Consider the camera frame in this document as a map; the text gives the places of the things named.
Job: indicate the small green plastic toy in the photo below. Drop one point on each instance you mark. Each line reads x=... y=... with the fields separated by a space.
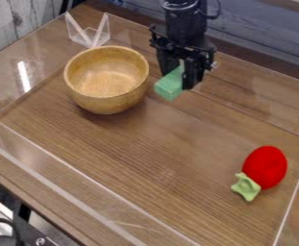
x=246 y=187

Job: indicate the red plush ball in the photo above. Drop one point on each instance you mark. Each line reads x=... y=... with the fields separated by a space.
x=266 y=166

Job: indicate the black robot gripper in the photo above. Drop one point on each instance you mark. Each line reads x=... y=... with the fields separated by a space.
x=179 y=40

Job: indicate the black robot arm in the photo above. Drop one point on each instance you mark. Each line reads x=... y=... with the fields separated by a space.
x=191 y=4

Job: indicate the brown wooden bowl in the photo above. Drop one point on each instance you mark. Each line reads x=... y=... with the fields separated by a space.
x=107 y=78

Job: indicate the green rectangular block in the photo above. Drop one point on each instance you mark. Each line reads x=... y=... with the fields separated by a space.
x=168 y=87

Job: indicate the black metal table frame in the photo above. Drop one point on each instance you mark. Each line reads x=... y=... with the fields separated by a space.
x=36 y=231

